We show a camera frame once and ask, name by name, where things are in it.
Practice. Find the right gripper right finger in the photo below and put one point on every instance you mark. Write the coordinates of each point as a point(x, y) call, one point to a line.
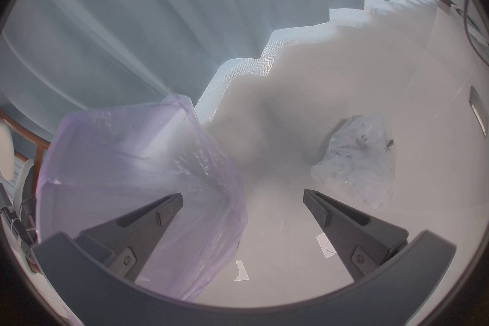
point(355, 236)

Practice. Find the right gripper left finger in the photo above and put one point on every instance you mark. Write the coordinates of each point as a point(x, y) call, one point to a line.
point(145, 229)

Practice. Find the clear wrapper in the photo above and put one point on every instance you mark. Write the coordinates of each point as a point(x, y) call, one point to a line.
point(355, 160)

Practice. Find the purple plastic bag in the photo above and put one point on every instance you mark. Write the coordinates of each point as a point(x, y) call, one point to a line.
point(126, 133)

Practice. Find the white trash bin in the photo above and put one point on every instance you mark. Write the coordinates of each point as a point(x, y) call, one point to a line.
point(95, 183)

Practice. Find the white cushioned wooden chair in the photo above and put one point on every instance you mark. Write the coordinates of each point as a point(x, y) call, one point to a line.
point(5, 156)

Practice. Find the pale blue curtain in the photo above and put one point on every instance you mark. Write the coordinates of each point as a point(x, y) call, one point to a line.
point(152, 11)

